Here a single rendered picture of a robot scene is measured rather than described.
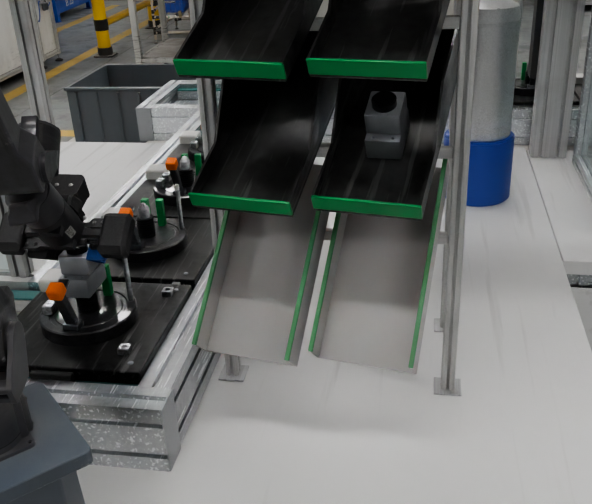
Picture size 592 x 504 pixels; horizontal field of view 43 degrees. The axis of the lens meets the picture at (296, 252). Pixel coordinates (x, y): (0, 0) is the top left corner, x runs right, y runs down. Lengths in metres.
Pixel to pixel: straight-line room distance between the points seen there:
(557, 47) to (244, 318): 1.26
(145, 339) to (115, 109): 2.07
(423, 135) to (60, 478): 0.57
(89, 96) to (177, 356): 2.15
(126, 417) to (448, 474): 0.41
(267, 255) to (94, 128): 2.19
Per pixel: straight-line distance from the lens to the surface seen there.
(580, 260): 1.55
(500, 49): 1.66
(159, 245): 1.31
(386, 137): 0.92
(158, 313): 1.14
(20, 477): 0.76
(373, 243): 1.00
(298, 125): 0.99
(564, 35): 2.01
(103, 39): 8.11
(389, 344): 0.96
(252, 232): 1.03
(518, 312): 1.35
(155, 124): 2.29
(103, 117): 3.11
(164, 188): 1.55
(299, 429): 1.07
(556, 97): 2.04
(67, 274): 1.11
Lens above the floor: 1.54
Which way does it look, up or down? 26 degrees down
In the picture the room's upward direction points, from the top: 3 degrees counter-clockwise
